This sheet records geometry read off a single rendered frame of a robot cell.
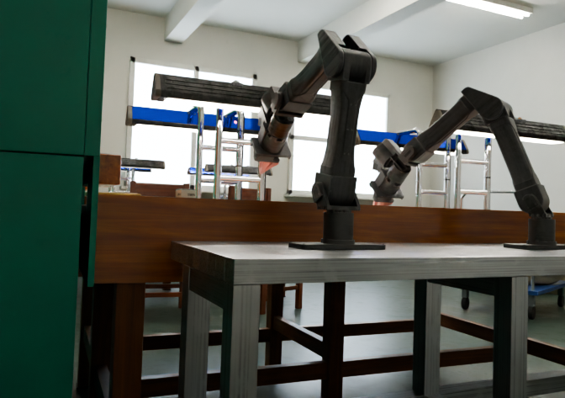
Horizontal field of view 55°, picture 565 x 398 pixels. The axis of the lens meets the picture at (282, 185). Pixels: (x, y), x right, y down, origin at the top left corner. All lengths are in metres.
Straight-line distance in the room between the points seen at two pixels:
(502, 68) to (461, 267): 6.76
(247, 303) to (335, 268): 0.16
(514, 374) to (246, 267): 0.61
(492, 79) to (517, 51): 0.49
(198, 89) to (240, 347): 0.89
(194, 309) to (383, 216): 0.58
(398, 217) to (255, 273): 0.68
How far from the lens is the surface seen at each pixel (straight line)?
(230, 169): 4.76
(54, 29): 1.20
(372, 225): 1.41
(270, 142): 1.41
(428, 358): 1.39
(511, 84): 7.60
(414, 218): 1.48
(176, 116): 2.12
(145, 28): 6.92
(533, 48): 7.49
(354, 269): 0.93
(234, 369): 0.86
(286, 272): 0.87
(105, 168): 1.31
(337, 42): 1.15
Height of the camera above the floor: 0.75
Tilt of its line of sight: 2 degrees up
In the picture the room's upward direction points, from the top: 2 degrees clockwise
